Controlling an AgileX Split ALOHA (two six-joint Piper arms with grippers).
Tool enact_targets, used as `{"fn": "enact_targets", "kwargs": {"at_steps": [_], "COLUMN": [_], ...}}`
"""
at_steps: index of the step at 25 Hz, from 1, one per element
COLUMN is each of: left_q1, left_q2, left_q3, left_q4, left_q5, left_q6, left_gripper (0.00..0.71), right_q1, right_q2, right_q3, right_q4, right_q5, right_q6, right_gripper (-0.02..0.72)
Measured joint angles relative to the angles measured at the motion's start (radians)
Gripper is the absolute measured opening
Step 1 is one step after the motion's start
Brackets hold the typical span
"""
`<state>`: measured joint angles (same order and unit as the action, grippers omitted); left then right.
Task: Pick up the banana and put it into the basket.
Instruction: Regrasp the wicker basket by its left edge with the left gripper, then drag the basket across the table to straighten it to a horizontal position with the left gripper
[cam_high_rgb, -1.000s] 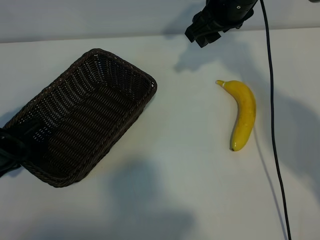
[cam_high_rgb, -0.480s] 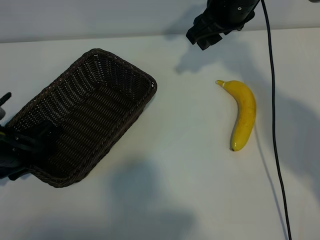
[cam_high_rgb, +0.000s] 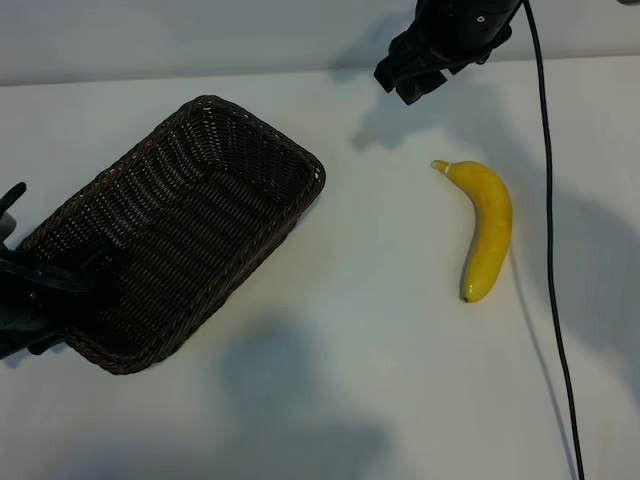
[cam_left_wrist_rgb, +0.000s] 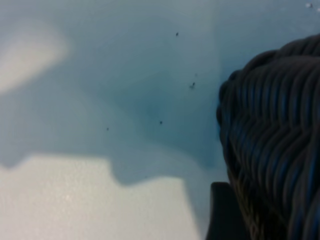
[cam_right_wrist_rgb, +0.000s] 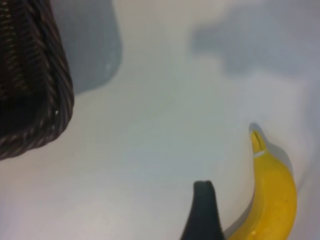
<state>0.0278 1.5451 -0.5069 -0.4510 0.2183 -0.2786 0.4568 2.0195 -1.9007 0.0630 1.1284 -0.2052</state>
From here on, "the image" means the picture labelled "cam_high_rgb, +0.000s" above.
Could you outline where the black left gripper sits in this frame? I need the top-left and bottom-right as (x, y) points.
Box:
(0, 238), (123, 360)

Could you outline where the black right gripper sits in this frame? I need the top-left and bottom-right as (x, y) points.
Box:
(373, 0), (522, 107)

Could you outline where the dark brown woven wicker basket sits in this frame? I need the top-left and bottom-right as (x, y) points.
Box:
(17, 94), (327, 377)

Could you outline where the yellow banana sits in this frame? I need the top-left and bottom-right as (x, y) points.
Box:
(430, 159), (514, 304)

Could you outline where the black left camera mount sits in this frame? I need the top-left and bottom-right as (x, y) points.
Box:
(0, 181), (28, 214)

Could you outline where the black cable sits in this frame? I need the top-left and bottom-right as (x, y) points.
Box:
(521, 0), (587, 480)

